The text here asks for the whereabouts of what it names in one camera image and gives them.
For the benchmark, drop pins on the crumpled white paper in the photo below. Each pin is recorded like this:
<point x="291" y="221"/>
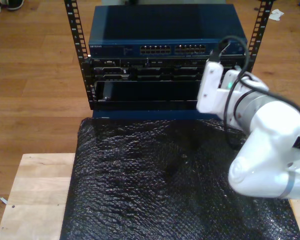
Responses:
<point x="276" y="15"/>

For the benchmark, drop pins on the black rack server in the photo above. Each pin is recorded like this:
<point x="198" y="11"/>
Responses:
<point x="152" y="71"/>

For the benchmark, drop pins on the blue base panel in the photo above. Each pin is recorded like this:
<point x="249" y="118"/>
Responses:
<point x="152" y="114"/>

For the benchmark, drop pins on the black bubble mat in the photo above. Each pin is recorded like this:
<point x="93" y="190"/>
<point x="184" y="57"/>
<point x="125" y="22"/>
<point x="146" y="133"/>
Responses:
<point x="140" y="187"/>

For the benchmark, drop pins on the black shoe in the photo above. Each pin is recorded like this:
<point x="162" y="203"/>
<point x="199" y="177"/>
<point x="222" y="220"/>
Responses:
<point x="16" y="4"/>

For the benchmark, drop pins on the black perforated rack post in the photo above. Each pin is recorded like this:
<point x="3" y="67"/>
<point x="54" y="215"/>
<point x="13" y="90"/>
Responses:
<point x="73" y="25"/>
<point x="264" y="25"/>

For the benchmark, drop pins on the blue network switch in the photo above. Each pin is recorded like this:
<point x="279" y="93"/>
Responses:
<point x="165" y="25"/>

